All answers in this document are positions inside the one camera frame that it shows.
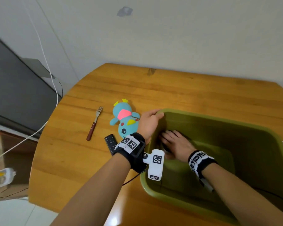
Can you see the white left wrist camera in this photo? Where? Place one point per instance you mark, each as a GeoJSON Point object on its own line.
{"type": "Point", "coordinates": [156, 164]}

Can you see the dark grey flat monitor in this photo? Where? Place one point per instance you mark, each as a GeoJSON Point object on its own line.
{"type": "Point", "coordinates": [16, 96]}

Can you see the olive green plastic tub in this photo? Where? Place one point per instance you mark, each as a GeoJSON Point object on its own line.
{"type": "Point", "coordinates": [250, 148]}

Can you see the person's right fingers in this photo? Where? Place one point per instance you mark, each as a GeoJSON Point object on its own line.
{"type": "Point", "coordinates": [172, 136]}

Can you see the person's left hand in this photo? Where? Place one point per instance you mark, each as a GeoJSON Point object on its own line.
{"type": "Point", "coordinates": [147, 125]}

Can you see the person's right forearm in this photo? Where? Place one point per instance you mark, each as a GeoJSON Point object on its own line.
{"type": "Point", "coordinates": [245, 202]}

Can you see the person's left thumb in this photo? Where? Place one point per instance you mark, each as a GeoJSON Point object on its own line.
{"type": "Point", "coordinates": [159, 115]}

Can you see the person's right hand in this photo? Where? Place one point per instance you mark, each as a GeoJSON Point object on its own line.
{"type": "Point", "coordinates": [179, 147]}

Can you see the white power strip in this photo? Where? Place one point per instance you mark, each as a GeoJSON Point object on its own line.
{"type": "Point", "coordinates": [1, 177]}

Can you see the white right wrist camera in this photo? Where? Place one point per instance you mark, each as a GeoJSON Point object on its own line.
{"type": "Point", "coordinates": [207, 185]}

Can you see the black left wrist band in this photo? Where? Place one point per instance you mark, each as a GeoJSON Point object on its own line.
{"type": "Point", "coordinates": [136, 154]}

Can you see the black remote control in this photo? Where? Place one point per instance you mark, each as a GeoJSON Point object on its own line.
{"type": "Point", "coordinates": [110, 143]}

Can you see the person's left forearm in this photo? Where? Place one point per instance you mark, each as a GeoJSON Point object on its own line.
{"type": "Point", "coordinates": [94, 192]}

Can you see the brown wooden cabinet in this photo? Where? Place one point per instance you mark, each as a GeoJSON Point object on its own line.
{"type": "Point", "coordinates": [16, 160]}

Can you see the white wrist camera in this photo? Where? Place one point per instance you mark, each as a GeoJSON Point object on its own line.
{"type": "Point", "coordinates": [156, 164]}
{"type": "Point", "coordinates": [207, 185]}

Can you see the black right wrist band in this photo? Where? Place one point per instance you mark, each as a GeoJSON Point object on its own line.
{"type": "Point", "coordinates": [199, 162]}

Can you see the black wrist band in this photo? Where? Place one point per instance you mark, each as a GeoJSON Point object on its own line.
{"type": "Point", "coordinates": [199, 162]}
{"type": "Point", "coordinates": [136, 154]}

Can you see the blue plush toy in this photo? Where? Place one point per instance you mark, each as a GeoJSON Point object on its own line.
{"type": "Point", "coordinates": [127, 123]}

